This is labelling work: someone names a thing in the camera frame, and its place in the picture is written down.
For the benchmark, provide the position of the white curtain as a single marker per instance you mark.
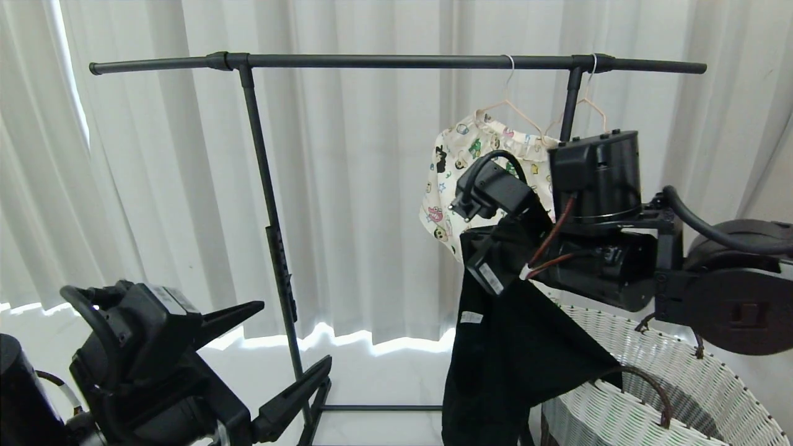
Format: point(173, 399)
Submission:
point(155, 173)

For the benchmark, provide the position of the white laundry basket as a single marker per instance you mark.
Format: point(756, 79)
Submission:
point(712, 396)

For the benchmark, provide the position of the cream printed garment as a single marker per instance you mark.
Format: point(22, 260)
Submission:
point(458, 161)

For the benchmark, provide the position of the black garment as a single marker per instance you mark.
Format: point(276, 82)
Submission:
point(514, 359)

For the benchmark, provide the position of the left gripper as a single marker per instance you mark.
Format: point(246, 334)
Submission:
point(167, 402)

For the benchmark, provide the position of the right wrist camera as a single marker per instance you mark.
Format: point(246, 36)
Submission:
point(495, 192)

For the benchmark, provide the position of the black clothes rack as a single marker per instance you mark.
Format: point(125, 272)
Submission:
point(403, 61)

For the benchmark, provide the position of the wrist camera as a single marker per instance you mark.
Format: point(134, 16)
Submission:
point(155, 316)
point(495, 192)

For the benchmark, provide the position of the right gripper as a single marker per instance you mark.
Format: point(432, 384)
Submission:
point(595, 272)

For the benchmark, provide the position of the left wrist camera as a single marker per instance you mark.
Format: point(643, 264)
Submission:
point(155, 316)

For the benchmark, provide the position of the pink clothes hanger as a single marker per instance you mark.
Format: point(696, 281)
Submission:
point(517, 110)
point(599, 111)

